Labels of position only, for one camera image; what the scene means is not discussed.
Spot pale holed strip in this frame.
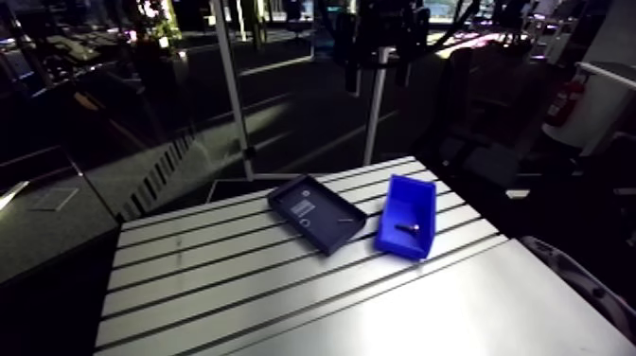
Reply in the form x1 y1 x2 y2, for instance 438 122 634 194
115 133 201 223
519 235 636 344

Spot dark blue-grey tray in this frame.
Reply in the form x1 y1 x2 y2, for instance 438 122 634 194
267 173 369 258

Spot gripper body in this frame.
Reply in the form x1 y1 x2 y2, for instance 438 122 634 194
355 0 414 67

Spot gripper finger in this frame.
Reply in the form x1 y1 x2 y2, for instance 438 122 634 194
332 10 362 97
395 6 432 89

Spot blue bin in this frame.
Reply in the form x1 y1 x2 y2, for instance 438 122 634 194
374 173 438 261

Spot red fire extinguisher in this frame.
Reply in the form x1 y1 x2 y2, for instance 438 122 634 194
544 79 586 129

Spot pale metal post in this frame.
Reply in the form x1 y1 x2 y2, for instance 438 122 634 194
362 46 392 167
210 0 256 181

